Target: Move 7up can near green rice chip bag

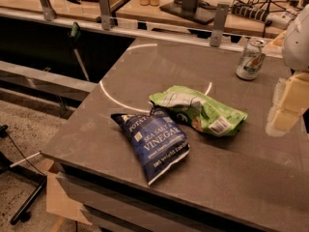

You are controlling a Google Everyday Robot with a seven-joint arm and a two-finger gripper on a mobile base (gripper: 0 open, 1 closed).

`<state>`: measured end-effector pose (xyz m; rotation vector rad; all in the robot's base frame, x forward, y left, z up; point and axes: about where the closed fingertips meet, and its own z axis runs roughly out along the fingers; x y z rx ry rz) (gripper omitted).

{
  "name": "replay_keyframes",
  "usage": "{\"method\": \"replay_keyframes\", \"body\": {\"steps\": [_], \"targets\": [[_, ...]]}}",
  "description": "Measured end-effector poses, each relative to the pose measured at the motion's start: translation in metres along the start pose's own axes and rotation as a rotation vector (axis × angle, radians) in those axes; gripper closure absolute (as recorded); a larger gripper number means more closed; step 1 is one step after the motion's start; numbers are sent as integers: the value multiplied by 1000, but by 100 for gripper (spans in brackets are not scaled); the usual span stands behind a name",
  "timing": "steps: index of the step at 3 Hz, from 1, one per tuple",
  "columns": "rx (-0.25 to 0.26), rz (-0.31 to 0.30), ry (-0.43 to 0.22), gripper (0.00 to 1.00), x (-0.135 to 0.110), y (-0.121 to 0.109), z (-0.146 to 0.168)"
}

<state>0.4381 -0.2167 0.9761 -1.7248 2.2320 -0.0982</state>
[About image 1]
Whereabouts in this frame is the power strip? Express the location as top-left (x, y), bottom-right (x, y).
top-left (232, 3), bottom-right (269, 22)

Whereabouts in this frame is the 7up soda can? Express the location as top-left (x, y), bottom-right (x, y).
top-left (236, 39), bottom-right (266, 80)

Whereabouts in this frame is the grey metal bracket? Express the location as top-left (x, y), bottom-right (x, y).
top-left (98, 0), bottom-right (113, 30)
top-left (210, 2), bottom-right (230, 47)
top-left (40, 0), bottom-right (56, 21)

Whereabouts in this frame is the green rice chip bag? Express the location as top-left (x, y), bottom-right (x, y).
top-left (150, 86), bottom-right (247, 137)

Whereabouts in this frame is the grey metal bracket middle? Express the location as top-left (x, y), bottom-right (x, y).
top-left (98, 0), bottom-right (113, 30)

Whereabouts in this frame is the black chair base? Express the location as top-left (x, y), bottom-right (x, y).
top-left (0, 124), bottom-right (48, 226)

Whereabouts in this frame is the black monitor stand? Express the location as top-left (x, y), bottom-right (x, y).
top-left (159, 0), bottom-right (216, 25)

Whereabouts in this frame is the green handled tool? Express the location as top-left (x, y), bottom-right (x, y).
top-left (68, 22), bottom-right (90, 81)

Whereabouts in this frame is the white power adapter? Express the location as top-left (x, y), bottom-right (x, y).
top-left (267, 11), bottom-right (296, 30)

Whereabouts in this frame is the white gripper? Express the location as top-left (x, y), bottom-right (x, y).
top-left (266, 5), bottom-right (309, 137)

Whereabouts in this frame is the grey metal bracket left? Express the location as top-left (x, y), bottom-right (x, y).
top-left (40, 0), bottom-right (56, 21)

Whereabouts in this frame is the blue salt vinegar chip bag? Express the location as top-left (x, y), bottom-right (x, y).
top-left (111, 107), bottom-right (190, 186)

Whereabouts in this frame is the grey metal bracket right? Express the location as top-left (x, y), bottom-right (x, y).
top-left (210, 2), bottom-right (230, 47)

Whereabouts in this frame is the cardboard box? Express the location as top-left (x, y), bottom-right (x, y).
top-left (46, 163), bottom-right (91, 225)

